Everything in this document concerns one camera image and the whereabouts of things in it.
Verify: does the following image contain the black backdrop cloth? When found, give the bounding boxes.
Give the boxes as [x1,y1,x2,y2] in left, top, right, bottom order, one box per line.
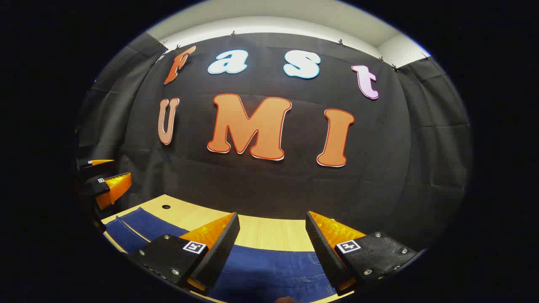
[76,32,474,253]

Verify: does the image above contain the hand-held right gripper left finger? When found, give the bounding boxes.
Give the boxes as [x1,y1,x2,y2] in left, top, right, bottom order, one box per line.
[128,212,240,295]

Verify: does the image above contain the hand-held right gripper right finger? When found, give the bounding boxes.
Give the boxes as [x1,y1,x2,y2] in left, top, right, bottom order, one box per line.
[305,210,422,295]

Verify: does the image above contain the blue denim jeans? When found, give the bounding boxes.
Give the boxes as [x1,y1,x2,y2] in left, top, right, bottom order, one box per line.
[103,207,337,303]

